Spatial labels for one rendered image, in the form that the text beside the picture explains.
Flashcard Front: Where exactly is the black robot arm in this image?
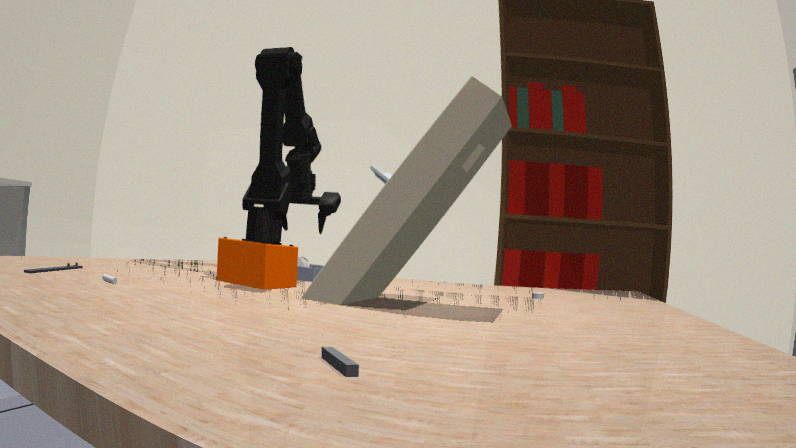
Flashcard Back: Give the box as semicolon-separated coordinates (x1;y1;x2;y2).
242;47;322;245

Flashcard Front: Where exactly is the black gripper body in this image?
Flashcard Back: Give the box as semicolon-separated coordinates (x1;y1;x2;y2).
290;171;341;213

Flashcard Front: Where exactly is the dark grey flat bar with two small pins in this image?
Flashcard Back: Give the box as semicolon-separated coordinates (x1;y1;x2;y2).
24;262;83;274

